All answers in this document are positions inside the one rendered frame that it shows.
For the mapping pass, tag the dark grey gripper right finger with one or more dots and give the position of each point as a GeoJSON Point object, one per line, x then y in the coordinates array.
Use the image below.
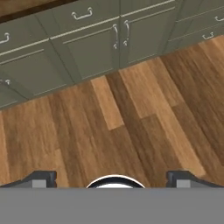
{"type": "Point", "coordinates": [178, 177]}

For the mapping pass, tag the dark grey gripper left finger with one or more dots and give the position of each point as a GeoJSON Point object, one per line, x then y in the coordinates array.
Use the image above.
{"type": "Point", "coordinates": [43, 177]}

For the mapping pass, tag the white round thing, black rim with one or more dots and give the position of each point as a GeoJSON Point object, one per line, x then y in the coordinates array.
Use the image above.
{"type": "Point", "coordinates": [115, 181]}

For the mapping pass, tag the grey-green cupboard door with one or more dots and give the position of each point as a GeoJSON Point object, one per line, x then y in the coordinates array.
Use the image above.
{"type": "Point", "coordinates": [32, 71]}
{"type": "Point", "coordinates": [8, 97]}
{"type": "Point", "coordinates": [90, 55]}
{"type": "Point", "coordinates": [148, 36]}

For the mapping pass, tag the grey-green drawer front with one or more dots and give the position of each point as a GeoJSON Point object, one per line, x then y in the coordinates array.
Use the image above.
{"type": "Point", "coordinates": [198, 8]}
{"type": "Point", "coordinates": [186, 42]}
{"type": "Point", "coordinates": [145, 5]}
{"type": "Point", "coordinates": [192, 26]}
{"type": "Point", "coordinates": [58, 20]}
{"type": "Point", "coordinates": [23, 36]}

